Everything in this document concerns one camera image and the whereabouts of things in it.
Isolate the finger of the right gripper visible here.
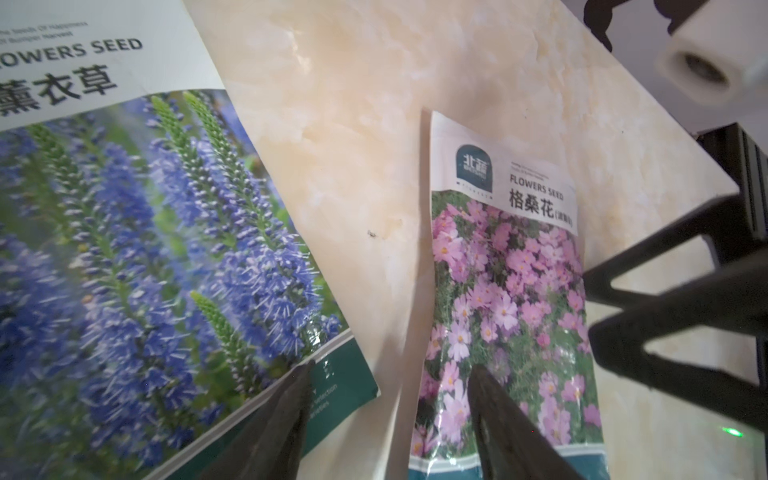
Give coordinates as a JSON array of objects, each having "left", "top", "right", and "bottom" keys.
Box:
[{"left": 583, "top": 191, "right": 768, "bottom": 433}]

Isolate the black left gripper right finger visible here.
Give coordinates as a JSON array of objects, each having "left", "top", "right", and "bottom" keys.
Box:
[{"left": 468, "top": 365, "right": 581, "bottom": 479}]

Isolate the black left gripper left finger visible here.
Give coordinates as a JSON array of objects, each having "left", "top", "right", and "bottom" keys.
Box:
[{"left": 200, "top": 360, "right": 315, "bottom": 480}]

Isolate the pink cosmos seed packet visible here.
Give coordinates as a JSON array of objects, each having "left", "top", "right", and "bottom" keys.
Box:
[{"left": 408, "top": 112, "right": 609, "bottom": 479}]

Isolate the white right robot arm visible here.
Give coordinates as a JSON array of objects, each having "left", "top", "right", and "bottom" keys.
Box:
[{"left": 469, "top": 1, "right": 767, "bottom": 479}]

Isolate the lavender seed packet near jar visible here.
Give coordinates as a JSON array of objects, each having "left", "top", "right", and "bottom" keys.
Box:
[{"left": 1, "top": 1, "right": 380, "bottom": 479}]

